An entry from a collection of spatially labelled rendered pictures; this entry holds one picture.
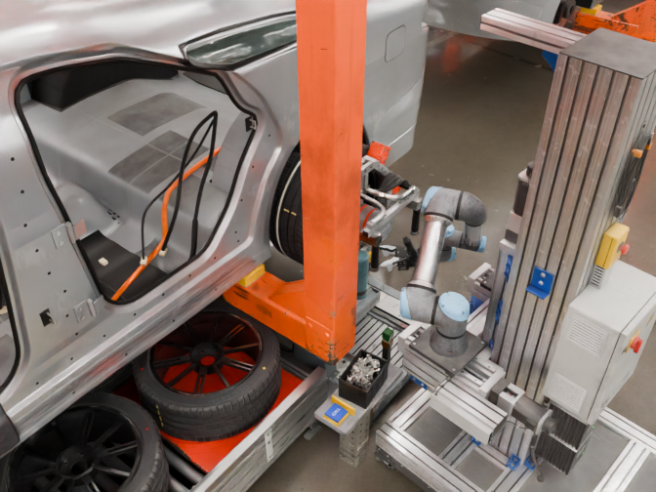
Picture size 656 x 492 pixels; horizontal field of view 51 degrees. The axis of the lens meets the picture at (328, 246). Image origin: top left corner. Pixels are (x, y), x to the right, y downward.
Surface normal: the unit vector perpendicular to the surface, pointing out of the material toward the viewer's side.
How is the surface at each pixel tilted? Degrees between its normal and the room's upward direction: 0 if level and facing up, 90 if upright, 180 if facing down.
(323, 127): 90
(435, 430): 0
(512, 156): 0
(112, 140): 6
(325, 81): 90
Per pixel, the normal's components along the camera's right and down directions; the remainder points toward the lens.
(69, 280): 0.79, 0.37
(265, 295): 0.00, -0.77
